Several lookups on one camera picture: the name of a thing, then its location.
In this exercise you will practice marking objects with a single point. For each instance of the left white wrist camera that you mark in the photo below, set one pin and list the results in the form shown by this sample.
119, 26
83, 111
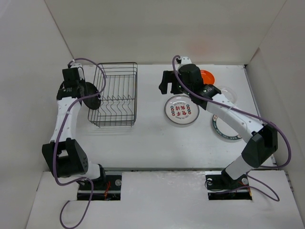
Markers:
74, 64

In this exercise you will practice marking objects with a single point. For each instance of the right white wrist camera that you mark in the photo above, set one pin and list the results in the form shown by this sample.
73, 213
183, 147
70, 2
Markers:
183, 60

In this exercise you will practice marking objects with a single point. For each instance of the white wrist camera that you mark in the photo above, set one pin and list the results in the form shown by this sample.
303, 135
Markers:
183, 60
74, 64

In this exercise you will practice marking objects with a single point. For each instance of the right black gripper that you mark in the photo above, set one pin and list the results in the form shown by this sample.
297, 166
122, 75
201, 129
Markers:
169, 77

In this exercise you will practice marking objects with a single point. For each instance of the white plate red characters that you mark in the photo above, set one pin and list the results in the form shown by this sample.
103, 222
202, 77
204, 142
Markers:
181, 110

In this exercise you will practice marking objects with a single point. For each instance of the black plate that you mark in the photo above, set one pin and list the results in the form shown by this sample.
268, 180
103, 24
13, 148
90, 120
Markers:
94, 101

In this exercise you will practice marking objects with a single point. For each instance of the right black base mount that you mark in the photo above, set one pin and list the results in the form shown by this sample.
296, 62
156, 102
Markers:
220, 189

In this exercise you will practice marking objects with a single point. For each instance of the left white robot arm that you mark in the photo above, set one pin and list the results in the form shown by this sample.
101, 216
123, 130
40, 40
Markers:
63, 154

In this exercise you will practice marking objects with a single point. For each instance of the orange plate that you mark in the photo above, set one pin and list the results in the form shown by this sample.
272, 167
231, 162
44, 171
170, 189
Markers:
208, 78

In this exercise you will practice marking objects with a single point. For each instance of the white plate green rim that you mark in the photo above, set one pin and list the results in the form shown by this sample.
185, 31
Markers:
223, 130

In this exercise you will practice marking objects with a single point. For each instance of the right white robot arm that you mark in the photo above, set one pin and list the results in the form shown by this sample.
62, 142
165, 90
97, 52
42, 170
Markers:
261, 139

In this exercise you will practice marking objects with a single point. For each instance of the clear glass plate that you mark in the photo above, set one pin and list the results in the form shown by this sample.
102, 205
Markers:
229, 93

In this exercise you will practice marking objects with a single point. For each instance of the grey wire dish rack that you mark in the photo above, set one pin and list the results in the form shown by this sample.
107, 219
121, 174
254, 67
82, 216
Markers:
119, 97

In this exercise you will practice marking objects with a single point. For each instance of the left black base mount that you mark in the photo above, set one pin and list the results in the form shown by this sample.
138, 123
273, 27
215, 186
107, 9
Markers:
107, 190

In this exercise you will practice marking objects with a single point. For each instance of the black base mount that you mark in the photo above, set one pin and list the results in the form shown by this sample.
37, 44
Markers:
220, 189
107, 190

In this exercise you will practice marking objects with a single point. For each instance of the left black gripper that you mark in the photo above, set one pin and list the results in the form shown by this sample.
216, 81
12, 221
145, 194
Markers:
83, 82

